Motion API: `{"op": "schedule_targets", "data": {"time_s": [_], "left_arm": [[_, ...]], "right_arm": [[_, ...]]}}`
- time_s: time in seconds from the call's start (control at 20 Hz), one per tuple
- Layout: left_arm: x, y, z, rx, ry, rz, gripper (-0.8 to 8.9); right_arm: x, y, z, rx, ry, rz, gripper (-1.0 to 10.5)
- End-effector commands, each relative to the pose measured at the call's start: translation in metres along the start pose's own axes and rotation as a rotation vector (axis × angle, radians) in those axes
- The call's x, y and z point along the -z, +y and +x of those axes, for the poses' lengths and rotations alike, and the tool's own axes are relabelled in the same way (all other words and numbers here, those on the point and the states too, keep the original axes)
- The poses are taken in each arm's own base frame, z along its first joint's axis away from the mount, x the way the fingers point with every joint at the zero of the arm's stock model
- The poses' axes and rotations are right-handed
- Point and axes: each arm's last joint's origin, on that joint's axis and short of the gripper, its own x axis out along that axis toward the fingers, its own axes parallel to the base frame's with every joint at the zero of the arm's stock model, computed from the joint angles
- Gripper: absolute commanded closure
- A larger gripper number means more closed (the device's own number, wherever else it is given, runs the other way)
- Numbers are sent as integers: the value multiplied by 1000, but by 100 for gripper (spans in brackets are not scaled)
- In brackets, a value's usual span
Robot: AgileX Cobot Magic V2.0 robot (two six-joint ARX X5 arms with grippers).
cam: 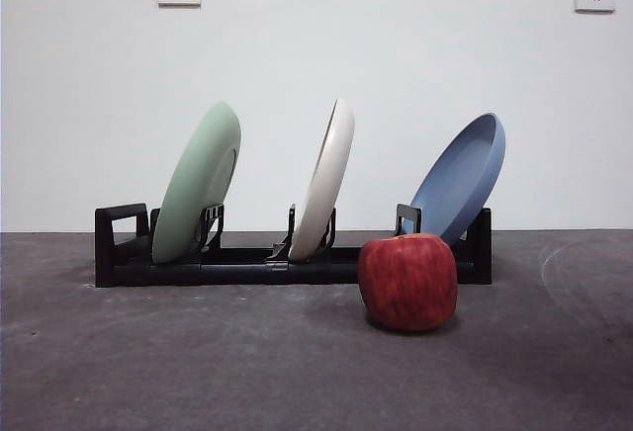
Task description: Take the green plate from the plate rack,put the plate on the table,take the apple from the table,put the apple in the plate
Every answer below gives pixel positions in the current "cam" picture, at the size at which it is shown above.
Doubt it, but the green plate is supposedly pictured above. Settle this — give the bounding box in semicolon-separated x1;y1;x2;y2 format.
151;100;243;265

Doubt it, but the red apple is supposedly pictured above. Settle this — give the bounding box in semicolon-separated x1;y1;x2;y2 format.
357;232;459;332

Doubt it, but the cream white plate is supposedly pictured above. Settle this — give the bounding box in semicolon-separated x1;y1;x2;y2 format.
288;98;356;261

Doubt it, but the black plate rack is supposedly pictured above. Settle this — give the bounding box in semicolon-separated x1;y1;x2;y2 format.
94;202;494;288

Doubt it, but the blue plate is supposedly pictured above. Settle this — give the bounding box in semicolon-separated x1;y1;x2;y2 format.
401;112;507;248

